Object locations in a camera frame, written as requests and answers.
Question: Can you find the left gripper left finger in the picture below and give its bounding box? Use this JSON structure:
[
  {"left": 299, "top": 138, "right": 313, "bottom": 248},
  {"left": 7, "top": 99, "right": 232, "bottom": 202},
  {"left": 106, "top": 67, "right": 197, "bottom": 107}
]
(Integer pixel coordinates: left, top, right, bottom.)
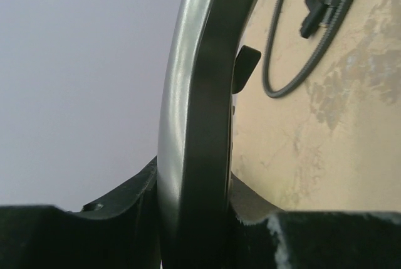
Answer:
[{"left": 1, "top": 159, "right": 161, "bottom": 268}]

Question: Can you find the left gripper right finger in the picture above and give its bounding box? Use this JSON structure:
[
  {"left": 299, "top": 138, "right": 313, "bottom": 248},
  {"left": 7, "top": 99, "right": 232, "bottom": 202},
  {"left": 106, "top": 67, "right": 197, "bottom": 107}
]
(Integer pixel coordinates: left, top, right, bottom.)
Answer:
[{"left": 227, "top": 176, "right": 400, "bottom": 268}]

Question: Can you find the grey shower head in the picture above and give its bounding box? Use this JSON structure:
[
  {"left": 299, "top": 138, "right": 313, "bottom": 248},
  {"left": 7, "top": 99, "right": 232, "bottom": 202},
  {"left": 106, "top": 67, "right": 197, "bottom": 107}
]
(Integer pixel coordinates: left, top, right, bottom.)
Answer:
[{"left": 157, "top": 0, "right": 257, "bottom": 268}]

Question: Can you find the dark corrugated shower hose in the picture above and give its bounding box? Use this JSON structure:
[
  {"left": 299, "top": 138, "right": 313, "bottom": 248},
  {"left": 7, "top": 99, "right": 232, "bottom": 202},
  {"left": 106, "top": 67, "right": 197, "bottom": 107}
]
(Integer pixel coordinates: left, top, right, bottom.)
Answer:
[{"left": 262, "top": 0, "right": 369, "bottom": 98}]

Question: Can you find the black T-shaped hose holder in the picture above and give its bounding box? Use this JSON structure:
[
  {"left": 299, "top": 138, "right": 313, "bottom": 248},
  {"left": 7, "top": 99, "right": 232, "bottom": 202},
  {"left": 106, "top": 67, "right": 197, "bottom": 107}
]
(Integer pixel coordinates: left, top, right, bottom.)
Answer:
[{"left": 299, "top": 0, "right": 339, "bottom": 39}]

